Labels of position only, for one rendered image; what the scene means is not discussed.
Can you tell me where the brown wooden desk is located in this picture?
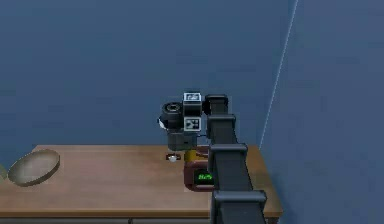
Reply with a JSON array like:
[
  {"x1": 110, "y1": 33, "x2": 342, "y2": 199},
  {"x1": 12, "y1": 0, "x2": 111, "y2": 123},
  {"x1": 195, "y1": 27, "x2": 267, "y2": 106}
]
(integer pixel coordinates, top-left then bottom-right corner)
[{"x1": 0, "y1": 143, "x2": 284, "y2": 224}]

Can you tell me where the small white and red knob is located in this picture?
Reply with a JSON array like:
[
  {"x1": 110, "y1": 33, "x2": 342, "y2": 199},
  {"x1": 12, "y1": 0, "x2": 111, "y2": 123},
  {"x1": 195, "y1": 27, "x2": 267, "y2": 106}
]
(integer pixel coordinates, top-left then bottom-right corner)
[{"x1": 165, "y1": 153, "x2": 183, "y2": 164}]

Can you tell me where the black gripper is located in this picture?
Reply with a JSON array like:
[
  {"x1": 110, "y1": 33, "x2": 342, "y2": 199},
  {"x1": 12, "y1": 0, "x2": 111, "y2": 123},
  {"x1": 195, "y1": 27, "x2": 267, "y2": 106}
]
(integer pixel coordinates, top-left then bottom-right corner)
[{"x1": 157, "y1": 101, "x2": 198, "y2": 153}]

